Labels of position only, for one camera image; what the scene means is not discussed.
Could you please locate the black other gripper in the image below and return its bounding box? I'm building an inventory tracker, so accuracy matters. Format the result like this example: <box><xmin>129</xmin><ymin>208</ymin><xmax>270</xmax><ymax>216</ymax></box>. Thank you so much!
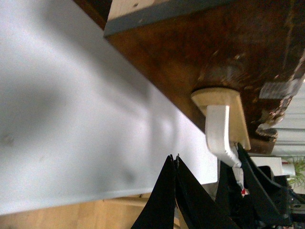
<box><xmin>215</xmin><ymin>144</ymin><xmax>305</xmax><ymax>229</ymax></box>

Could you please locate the brown wooden drawer cabinet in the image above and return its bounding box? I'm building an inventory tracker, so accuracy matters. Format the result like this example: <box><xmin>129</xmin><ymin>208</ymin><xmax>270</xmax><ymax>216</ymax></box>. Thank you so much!
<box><xmin>71</xmin><ymin>0</ymin><xmax>305</xmax><ymax>31</ymax></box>

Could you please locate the wooden drawer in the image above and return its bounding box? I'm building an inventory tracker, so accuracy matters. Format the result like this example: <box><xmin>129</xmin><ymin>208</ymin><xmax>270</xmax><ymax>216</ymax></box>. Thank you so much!
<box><xmin>104</xmin><ymin>0</ymin><xmax>305</xmax><ymax>156</ymax></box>

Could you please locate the green plant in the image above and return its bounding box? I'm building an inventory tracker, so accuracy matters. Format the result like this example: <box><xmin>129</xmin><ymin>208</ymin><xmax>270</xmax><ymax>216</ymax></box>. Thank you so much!
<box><xmin>283</xmin><ymin>156</ymin><xmax>305</xmax><ymax>193</ymax></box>

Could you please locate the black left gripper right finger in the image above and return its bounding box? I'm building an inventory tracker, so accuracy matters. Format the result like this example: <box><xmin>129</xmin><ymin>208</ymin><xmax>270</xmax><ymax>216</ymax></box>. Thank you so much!
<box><xmin>174</xmin><ymin>156</ymin><xmax>239</xmax><ymax>229</ymax></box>

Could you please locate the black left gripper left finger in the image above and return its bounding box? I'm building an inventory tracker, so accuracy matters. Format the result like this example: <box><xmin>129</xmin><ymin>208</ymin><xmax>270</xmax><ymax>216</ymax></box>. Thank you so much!
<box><xmin>132</xmin><ymin>156</ymin><xmax>175</xmax><ymax>229</ymax></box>

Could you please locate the white drawer handle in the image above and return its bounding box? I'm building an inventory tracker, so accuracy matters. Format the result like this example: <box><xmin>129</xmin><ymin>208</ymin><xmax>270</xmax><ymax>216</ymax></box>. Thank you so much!
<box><xmin>205</xmin><ymin>105</ymin><xmax>242</xmax><ymax>167</ymax></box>

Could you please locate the gold handle backplate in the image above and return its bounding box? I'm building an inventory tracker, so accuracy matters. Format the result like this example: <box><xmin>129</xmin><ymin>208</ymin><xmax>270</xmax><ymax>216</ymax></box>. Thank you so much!
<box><xmin>191</xmin><ymin>87</ymin><xmax>251</xmax><ymax>150</ymax></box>

